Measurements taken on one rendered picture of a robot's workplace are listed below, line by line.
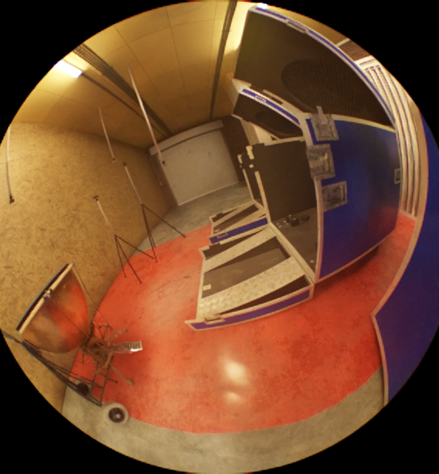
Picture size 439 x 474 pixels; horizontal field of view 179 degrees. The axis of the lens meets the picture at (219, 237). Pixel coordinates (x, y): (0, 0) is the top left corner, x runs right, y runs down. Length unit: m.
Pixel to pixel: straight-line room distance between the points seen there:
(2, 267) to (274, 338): 2.49
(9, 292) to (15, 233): 0.64
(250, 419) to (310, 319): 0.64
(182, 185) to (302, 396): 6.61
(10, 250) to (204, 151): 6.52
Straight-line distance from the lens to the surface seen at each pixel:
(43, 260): 2.19
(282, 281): 0.89
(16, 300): 2.08
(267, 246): 1.28
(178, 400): 0.99
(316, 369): 0.85
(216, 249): 1.52
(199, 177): 6.35
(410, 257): 0.58
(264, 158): 1.37
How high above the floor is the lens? 0.83
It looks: 26 degrees down
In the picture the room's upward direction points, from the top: 22 degrees counter-clockwise
